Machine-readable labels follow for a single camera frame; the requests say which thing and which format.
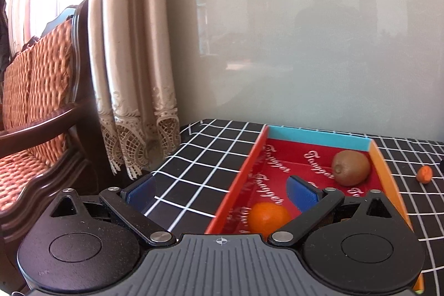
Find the small orange mandarin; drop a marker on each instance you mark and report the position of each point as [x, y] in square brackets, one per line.
[424, 174]

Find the colourful cardboard box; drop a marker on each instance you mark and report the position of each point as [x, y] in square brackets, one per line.
[277, 157]

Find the large orange mandarin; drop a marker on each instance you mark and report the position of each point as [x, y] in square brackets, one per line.
[267, 218]

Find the brown kiwi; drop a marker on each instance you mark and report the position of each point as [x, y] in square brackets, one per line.
[352, 167]

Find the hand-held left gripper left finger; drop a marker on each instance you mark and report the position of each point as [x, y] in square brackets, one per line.
[142, 194]

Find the dark wooden woven chair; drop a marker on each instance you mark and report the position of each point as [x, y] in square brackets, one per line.
[41, 91]

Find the dark cloth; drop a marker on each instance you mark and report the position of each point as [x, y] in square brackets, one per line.
[3, 36]

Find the beige lace curtain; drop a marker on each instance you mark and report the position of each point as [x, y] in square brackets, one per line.
[135, 56]

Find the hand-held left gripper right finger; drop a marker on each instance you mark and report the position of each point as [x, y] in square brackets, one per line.
[301, 194]

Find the black white checked tablecloth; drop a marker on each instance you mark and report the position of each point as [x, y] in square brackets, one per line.
[208, 150]

